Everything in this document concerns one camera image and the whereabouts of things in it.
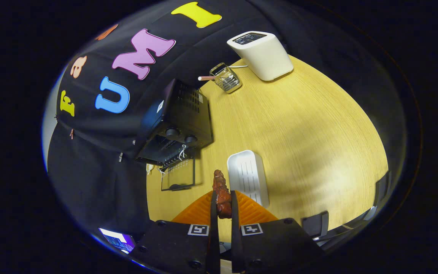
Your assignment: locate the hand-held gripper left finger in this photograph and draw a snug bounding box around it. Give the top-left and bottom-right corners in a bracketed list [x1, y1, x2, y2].
[130, 190, 221, 274]

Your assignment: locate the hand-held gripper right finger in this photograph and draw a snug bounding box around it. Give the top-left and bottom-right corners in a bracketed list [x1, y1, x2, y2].
[230, 190, 326, 274]

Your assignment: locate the red meat slice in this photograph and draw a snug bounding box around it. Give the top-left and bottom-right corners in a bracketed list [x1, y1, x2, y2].
[212, 170, 232, 219]

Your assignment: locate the black toaster oven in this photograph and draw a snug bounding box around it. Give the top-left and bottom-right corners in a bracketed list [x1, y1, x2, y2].
[133, 79, 214, 191]

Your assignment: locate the white bread toaster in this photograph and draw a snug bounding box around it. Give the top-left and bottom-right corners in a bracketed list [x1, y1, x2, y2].
[227, 31, 294, 81]

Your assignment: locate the white rectangular dish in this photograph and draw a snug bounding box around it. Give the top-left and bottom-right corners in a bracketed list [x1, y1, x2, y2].
[227, 150, 270, 209]

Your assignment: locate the clear glass cup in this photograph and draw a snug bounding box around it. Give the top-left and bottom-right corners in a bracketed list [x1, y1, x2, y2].
[209, 62, 242, 94]

